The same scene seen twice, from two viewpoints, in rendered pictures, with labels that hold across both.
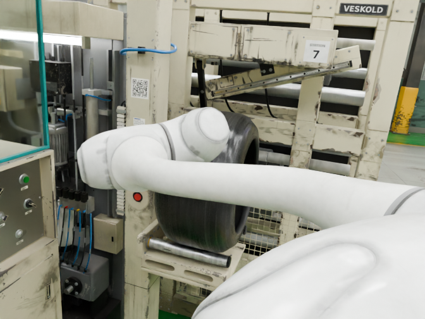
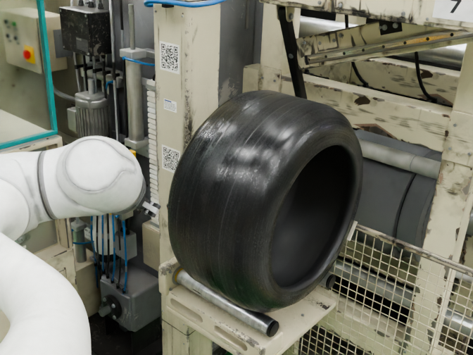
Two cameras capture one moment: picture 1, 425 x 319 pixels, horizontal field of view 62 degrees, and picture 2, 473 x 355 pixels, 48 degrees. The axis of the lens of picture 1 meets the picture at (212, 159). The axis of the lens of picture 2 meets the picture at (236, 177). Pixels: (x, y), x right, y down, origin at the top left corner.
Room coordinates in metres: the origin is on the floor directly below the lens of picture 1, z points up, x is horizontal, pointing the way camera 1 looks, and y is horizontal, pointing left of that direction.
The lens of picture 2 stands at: (0.14, -0.42, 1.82)
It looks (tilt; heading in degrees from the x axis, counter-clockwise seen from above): 25 degrees down; 23
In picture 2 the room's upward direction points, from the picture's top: 2 degrees clockwise
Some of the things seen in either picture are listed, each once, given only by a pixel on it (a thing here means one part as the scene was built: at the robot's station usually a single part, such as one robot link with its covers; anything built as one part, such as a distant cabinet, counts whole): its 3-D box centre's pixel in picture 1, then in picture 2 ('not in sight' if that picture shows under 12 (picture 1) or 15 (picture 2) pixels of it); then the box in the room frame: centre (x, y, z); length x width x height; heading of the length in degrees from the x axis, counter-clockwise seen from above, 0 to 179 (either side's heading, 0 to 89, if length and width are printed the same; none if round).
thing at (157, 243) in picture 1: (188, 251); (223, 300); (1.23, 0.07, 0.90); 0.35 x 0.05 x 0.05; 73
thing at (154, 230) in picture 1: (161, 226); (209, 253); (1.42, 0.20, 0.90); 0.40 x 0.03 x 0.10; 163
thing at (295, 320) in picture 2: (197, 256); (252, 306); (1.37, 0.03, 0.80); 0.37 x 0.36 x 0.02; 163
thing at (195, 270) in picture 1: (185, 265); (221, 318); (1.23, 0.07, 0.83); 0.36 x 0.09 x 0.06; 73
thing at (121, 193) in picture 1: (124, 161); (160, 158); (1.42, 0.37, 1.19); 0.05 x 0.04 x 0.48; 163
